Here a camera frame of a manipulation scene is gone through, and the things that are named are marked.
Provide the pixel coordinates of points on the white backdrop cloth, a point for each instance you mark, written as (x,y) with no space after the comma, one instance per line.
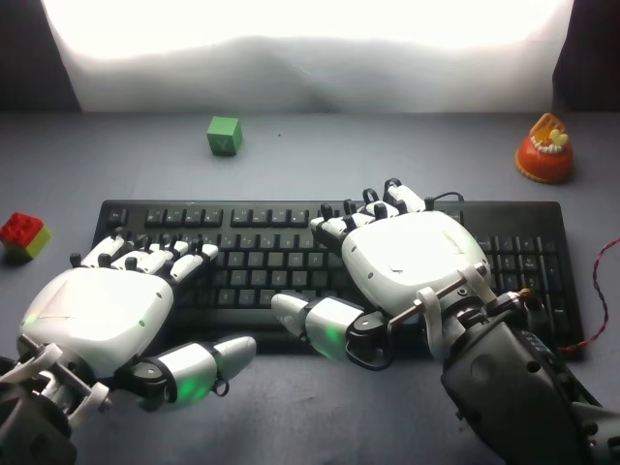
(310,48)

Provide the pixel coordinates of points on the red and green brick block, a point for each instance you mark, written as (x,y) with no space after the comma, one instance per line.
(21,235)

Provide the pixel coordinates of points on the grey table cloth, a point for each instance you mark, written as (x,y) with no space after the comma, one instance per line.
(310,416)

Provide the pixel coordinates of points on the black computer keyboard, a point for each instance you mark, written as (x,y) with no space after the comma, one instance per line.
(271,242)

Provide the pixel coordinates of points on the orange toy cake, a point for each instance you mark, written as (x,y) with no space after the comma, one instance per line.
(545,157)

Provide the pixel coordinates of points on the green cube block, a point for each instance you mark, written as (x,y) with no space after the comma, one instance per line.
(224,138)

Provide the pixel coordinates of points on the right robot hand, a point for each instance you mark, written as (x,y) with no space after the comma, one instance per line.
(412,257)

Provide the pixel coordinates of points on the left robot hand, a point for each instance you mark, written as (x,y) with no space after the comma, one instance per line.
(97,315)

